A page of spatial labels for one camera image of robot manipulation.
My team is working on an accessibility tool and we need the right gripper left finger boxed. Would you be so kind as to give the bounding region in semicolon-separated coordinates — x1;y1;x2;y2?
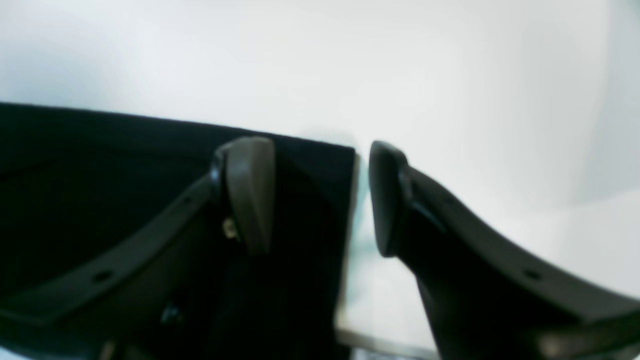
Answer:
1;136;277;360

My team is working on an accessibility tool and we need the black T-shirt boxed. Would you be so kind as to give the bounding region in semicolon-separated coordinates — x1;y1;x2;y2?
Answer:
0;103;356;360

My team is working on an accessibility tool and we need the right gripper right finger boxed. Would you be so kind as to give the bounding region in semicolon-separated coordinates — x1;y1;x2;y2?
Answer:
368;141;640;360

